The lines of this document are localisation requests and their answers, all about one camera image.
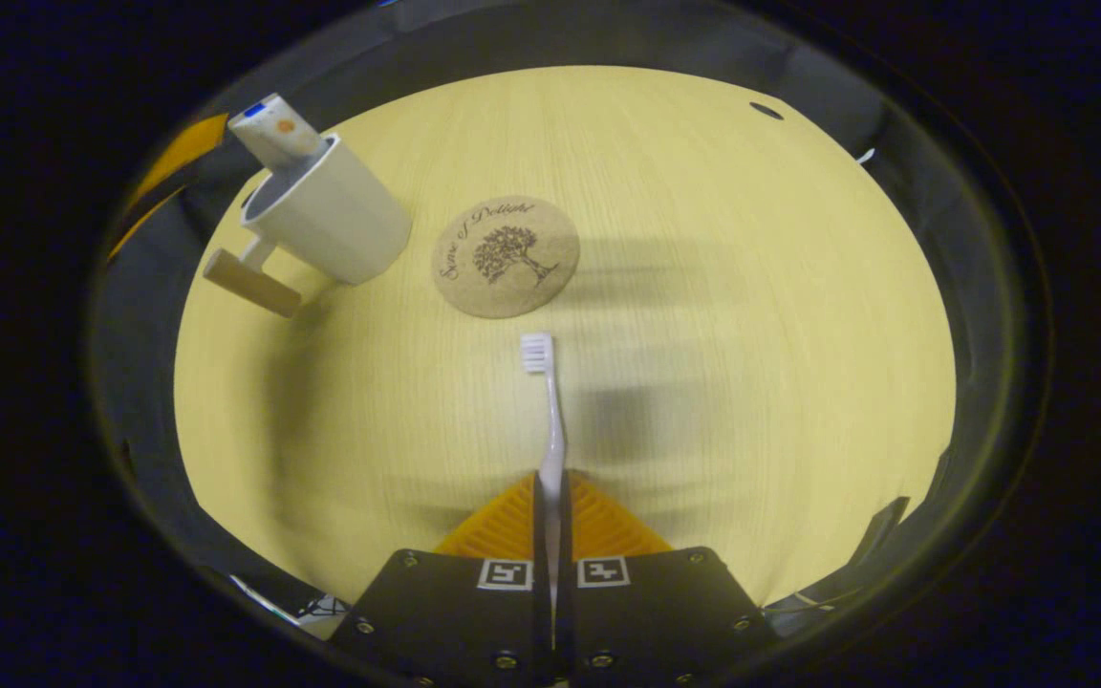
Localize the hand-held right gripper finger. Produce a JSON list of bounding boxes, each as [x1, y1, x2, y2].
[[555, 468, 766, 687], [331, 470, 551, 687]]

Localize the white toothpaste tube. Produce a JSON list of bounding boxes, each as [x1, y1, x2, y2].
[[227, 93, 330, 173]]

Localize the white cup with wooden handle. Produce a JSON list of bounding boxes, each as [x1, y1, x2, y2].
[[204, 132, 413, 319]]

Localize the white toothbrush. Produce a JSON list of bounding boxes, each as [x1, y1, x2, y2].
[[520, 332, 568, 622]]

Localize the round cork coaster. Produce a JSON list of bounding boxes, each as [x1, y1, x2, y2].
[[431, 196, 581, 319]]

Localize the light wooden desktop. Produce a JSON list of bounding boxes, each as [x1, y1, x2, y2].
[[173, 65, 957, 613]]

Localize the white patterned object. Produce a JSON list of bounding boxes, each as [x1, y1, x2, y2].
[[297, 592, 353, 639]]

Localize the black desk bracket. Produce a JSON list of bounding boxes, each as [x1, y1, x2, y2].
[[847, 497, 911, 574]]

